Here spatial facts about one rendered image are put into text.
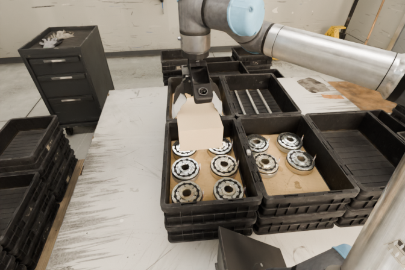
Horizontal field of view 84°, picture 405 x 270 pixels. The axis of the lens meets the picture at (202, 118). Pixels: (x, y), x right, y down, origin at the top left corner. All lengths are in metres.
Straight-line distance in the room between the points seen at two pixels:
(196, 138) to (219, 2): 0.33
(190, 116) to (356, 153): 0.75
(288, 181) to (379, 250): 0.52
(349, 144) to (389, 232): 0.78
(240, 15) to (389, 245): 0.42
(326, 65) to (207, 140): 0.34
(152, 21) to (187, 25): 3.46
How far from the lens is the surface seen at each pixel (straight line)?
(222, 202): 0.69
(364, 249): 0.44
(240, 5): 0.47
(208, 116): 0.64
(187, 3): 0.53
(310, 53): 0.54
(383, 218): 0.42
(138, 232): 0.93
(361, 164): 1.10
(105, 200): 1.04
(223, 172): 0.84
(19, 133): 2.00
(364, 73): 0.53
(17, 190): 1.75
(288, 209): 0.80
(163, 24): 4.00
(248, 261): 0.68
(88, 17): 4.14
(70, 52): 2.08
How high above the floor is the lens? 1.51
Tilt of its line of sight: 37 degrees down
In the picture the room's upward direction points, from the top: straight up
